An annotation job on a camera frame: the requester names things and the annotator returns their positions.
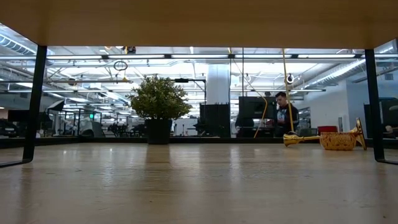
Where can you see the black aluminium rig frame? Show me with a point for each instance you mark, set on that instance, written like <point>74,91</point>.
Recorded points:
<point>93,141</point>

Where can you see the black boom stand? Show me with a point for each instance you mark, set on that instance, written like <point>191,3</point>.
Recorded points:
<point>182,80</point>

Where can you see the red container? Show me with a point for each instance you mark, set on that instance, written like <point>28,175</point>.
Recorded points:
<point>327,128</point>

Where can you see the yellow woven basket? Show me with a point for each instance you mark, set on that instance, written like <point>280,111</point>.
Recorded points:
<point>338,141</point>

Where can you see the wooden shelf riser black legs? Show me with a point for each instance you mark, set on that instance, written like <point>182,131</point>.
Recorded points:
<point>199,21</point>

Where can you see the small black monitor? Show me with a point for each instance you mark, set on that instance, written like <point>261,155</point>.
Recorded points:
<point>19,115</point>

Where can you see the gold candlestick holder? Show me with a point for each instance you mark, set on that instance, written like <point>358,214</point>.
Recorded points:
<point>292,140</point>

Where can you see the black white photo softbox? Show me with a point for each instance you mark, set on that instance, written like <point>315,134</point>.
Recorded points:
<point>59,105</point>

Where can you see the green potted plant black pot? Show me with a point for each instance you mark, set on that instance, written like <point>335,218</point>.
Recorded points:
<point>158,99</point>

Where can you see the long ceiling light strip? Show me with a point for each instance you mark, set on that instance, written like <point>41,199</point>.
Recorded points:
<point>140,56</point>

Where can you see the grey tent cover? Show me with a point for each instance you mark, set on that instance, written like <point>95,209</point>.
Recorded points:
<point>93,129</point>

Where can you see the black ceiling device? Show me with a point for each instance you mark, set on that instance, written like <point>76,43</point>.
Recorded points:
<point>131,49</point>

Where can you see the silver air duct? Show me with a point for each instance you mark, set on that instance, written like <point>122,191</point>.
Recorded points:
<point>12,43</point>
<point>339,73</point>

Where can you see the dark room divider panel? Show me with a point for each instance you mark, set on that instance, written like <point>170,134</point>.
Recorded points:
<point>388,109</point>

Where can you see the black display screen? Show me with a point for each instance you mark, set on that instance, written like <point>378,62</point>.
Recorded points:
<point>253,107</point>

